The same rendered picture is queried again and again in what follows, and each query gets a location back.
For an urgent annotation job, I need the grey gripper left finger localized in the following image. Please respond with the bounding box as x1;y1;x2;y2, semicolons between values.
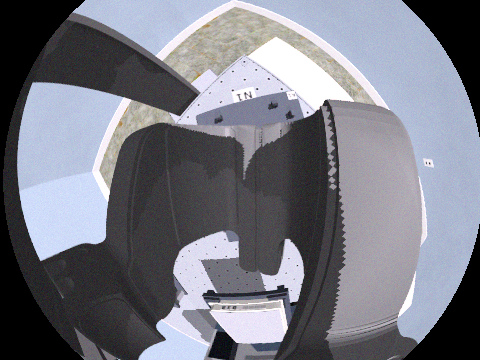
41;122;260;360

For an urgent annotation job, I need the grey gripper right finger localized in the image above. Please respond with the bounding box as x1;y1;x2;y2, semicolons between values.
258;99;422;360

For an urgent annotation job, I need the white label with black letters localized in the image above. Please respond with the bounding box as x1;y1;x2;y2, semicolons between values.
232;87;256;103

